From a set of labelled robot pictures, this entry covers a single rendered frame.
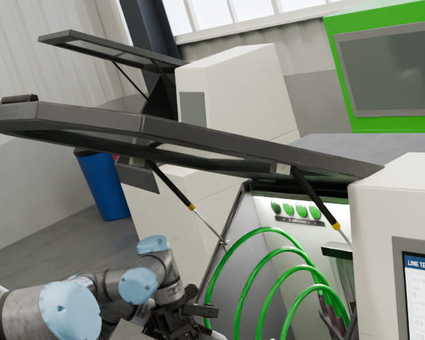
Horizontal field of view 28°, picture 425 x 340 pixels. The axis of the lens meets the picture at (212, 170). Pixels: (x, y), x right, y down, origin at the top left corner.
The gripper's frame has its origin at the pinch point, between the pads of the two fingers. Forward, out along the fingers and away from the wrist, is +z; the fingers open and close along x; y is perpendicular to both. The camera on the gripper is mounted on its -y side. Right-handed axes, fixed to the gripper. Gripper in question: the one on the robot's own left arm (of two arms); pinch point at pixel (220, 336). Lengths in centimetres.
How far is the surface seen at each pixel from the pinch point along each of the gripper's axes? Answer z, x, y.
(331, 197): 12.0, 5.8, -45.7
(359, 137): 22, -16, -72
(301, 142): 13, -36, -69
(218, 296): 6.4, -35.3, -12.6
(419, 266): 17, 53, -28
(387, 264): 15, 43, -28
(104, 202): 47, -622, -104
